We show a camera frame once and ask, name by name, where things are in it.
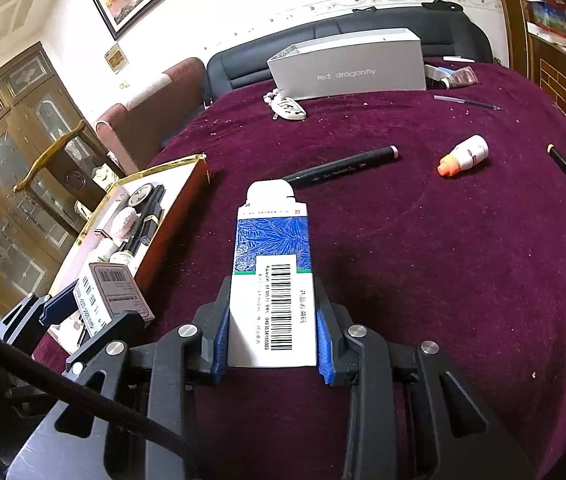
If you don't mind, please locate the blue and white box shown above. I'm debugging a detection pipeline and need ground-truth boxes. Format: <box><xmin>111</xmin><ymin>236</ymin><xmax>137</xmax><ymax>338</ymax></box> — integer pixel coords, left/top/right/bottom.
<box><xmin>226</xmin><ymin>179</ymin><xmax>320</xmax><ymax>368</ymax></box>

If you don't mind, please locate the thin dark pen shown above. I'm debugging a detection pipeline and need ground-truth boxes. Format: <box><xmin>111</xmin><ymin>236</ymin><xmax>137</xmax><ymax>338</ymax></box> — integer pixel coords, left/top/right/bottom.
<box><xmin>433</xmin><ymin>95</ymin><xmax>504</xmax><ymax>112</ymax></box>

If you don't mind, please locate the grey shoe box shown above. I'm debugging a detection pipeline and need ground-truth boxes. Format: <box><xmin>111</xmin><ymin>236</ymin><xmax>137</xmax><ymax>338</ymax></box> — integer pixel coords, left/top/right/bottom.
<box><xmin>266</xmin><ymin>27</ymin><xmax>428</xmax><ymax>102</ymax></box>

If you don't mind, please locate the yellow wall plaque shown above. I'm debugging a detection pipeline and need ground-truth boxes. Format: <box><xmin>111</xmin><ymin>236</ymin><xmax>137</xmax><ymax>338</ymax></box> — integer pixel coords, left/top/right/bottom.
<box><xmin>104</xmin><ymin>42</ymin><xmax>130</xmax><ymax>72</ymax></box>

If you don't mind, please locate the grey tape roll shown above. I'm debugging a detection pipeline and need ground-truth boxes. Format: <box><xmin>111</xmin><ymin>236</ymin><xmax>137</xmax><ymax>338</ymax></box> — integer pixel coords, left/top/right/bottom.
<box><xmin>128</xmin><ymin>184</ymin><xmax>153</xmax><ymax>208</ymax></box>

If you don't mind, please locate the gold-rimmed white box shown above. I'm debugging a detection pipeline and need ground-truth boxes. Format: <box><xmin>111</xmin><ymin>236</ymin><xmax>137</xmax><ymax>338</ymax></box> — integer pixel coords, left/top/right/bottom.
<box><xmin>46</xmin><ymin>154</ymin><xmax>211</xmax><ymax>353</ymax></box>

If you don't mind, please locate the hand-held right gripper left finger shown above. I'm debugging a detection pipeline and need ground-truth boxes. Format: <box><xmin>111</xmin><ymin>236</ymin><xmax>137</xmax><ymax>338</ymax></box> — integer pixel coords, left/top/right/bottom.
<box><xmin>6</xmin><ymin>276</ymin><xmax>232</xmax><ymax>480</ymax></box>

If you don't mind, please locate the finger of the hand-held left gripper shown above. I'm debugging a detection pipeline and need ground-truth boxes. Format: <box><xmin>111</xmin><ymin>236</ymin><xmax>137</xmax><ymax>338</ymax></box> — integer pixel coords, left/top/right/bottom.
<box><xmin>0</xmin><ymin>281</ymin><xmax>81</xmax><ymax>358</ymax></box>
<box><xmin>64</xmin><ymin>311</ymin><xmax>154</xmax><ymax>375</ymax></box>

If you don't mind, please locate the small white barcode box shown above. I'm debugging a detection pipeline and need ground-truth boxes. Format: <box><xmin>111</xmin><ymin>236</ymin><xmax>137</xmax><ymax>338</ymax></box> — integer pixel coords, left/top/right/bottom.
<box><xmin>73</xmin><ymin>261</ymin><xmax>155</xmax><ymax>338</ymax></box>

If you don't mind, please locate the black braided cable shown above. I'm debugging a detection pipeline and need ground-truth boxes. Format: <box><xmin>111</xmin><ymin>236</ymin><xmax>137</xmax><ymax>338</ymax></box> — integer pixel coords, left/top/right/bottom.
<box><xmin>0</xmin><ymin>316</ymin><xmax>199</xmax><ymax>480</ymax></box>

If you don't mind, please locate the wooden shelf cabinet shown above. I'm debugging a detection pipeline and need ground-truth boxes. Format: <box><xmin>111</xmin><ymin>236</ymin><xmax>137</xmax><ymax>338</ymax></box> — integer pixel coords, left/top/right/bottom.
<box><xmin>493</xmin><ymin>0</ymin><xmax>566</xmax><ymax>161</ymax></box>

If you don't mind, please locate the black marker pink cap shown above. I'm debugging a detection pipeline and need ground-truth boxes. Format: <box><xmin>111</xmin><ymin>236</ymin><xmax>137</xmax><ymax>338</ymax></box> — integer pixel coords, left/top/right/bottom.
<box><xmin>280</xmin><ymin>145</ymin><xmax>400</xmax><ymax>184</ymax></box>

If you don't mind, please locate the clear plastic packet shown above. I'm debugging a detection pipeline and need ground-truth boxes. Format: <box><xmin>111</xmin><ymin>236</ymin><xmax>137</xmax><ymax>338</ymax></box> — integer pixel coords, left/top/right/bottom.
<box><xmin>443</xmin><ymin>66</ymin><xmax>480</xmax><ymax>88</ymax></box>

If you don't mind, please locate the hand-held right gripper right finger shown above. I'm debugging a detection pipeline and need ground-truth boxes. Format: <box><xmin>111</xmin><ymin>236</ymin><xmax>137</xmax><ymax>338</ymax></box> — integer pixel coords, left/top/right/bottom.
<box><xmin>314</xmin><ymin>284</ymin><xmax>534</xmax><ymax>480</ymax></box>

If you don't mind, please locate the black leather sofa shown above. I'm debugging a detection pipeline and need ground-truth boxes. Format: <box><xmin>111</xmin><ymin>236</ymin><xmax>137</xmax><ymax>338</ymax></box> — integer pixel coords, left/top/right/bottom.
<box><xmin>205</xmin><ymin>7</ymin><xmax>494</xmax><ymax>111</ymax></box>

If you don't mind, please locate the wooden chair gold backrest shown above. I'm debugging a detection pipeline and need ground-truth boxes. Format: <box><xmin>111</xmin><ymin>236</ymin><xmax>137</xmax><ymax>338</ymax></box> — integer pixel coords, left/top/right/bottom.
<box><xmin>12</xmin><ymin>120</ymin><xmax>129</xmax><ymax>221</ymax></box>

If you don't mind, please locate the pink bead keychain white fob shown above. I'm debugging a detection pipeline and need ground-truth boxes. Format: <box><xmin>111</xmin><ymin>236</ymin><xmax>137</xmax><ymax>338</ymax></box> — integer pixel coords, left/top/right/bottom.
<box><xmin>262</xmin><ymin>87</ymin><xmax>310</xmax><ymax>122</ymax></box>

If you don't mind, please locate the pink fluffy ball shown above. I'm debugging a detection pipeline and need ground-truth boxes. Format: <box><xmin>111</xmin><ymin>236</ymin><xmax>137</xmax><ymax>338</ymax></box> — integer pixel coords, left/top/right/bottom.
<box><xmin>113</xmin><ymin>208</ymin><xmax>140</xmax><ymax>241</ymax></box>

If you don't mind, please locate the white bottle orange cap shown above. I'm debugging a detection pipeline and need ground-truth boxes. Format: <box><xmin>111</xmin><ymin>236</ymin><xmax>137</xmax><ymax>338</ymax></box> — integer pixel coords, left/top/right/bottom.
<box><xmin>437</xmin><ymin>135</ymin><xmax>490</xmax><ymax>179</ymax></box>

